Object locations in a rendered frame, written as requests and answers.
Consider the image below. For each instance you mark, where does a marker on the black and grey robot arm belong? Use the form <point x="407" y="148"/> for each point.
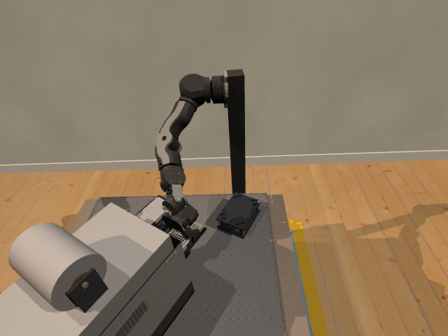
<point x="195" y="90"/>

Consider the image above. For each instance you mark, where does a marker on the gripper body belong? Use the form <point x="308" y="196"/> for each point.
<point x="187" y="216"/>

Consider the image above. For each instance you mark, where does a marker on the beige roll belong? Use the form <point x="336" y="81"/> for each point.
<point x="49" y="259"/>

